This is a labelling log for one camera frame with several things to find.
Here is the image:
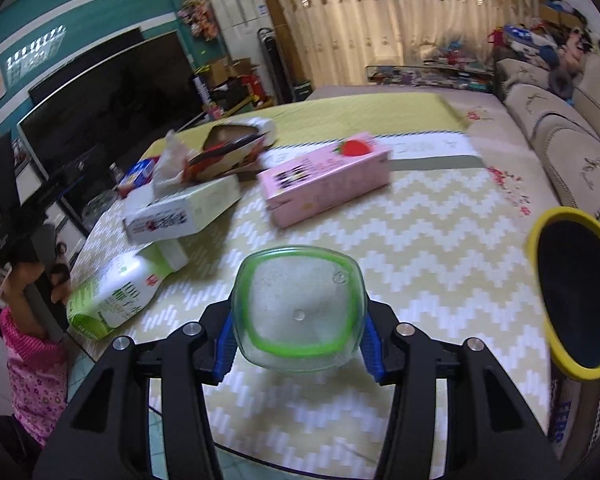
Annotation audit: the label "hanging flower decoration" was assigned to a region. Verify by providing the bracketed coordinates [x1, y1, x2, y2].
[176, 0, 218, 41]

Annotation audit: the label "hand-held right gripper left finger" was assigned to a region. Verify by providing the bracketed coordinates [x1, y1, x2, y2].
[32, 300, 238, 480]

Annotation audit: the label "clear container with green rim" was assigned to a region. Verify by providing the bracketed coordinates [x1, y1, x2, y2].
[231, 245, 368, 373]

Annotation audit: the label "white refrigerator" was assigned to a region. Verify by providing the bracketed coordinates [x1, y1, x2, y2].
[202, 0, 278, 73]

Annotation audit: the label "yellow-rimmed black trash bin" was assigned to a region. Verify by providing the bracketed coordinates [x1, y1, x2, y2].
[526, 206, 600, 383]

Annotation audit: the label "black tower fan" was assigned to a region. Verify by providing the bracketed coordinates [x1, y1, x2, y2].
[257, 26, 293, 106]

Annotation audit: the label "blue and red packet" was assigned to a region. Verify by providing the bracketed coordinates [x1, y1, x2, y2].
[116, 157, 161, 196]

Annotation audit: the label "row of plush toys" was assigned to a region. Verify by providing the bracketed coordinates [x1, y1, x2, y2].
[545, 22, 600, 78]

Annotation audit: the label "cardboard boxes beside television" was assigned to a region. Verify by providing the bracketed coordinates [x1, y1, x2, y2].
[207, 57, 261, 111]

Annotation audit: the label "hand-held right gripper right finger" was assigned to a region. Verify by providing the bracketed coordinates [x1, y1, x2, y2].
[360, 299, 563, 480]

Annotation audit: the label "person's left hand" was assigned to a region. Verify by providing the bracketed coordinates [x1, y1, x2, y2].
[2, 260, 73, 333]

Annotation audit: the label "red snack packet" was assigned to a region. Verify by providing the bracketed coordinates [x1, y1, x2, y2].
[187, 132, 266, 181]

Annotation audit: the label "dark neck pillow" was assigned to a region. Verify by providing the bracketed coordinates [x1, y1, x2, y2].
[547, 67, 577, 99]

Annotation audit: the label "green and white bottle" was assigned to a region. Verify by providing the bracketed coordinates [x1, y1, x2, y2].
[66, 237, 190, 339]

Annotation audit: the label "person's left forearm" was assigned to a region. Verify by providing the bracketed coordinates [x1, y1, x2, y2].
[0, 305, 71, 448]

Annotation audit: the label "white box with blue lettering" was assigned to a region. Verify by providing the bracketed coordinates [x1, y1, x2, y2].
[549, 375, 600, 447]

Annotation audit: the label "black television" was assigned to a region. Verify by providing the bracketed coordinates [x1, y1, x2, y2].
[17, 30, 203, 233]

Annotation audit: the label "white floral mat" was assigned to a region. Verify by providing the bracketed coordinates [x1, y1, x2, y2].
[445, 95, 556, 223]

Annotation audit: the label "red fire extinguisher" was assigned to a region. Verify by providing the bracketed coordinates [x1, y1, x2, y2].
[242, 74, 267, 104]

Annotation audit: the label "pink strawberry carton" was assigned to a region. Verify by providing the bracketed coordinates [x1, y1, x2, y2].
[256, 131, 392, 228]

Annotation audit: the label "blue star-print bag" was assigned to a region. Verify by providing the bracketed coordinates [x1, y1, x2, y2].
[502, 24, 551, 56]

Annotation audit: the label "row of books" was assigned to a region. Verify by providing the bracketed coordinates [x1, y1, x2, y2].
[365, 55, 496, 93]

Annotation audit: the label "beige sofa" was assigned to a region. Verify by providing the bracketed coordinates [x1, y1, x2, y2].
[492, 52, 600, 241]

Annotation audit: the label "white tissue box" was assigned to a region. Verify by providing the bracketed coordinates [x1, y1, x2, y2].
[122, 130, 242, 247]

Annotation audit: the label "cream patterned curtain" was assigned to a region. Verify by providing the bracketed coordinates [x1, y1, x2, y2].
[252, 0, 536, 96]

